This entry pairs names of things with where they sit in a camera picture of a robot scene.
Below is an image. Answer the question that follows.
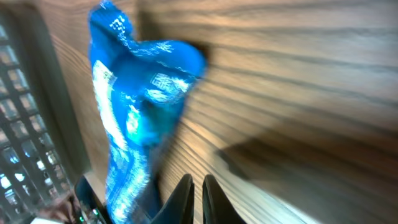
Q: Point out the blue snack bar wrapper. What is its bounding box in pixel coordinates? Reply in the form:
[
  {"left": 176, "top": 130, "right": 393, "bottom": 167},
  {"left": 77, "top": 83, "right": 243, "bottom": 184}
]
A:
[{"left": 89, "top": 1, "right": 206, "bottom": 223}]

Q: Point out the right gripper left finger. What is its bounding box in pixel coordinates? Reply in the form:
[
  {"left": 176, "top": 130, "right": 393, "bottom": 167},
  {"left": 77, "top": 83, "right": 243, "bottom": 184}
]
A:
[{"left": 151, "top": 174, "right": 195, "bottom": 224}]

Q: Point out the grey plastic shopping basket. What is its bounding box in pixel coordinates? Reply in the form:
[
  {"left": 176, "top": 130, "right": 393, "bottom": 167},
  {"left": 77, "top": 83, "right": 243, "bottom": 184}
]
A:
[{"left": 1, "top": 2, "right": 90, "bottom": 223}]

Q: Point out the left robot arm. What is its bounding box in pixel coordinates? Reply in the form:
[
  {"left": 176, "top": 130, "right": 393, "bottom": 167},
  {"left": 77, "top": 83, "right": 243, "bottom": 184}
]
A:
[{"left": 30, "top": 176, "right": 112, "bottom": 224}]

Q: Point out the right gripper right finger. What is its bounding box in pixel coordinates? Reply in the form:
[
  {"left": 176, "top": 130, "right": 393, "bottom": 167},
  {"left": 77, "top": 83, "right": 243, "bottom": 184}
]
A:
[{"left": 202, "top": 174, "right": 246, "bottom": 224}]

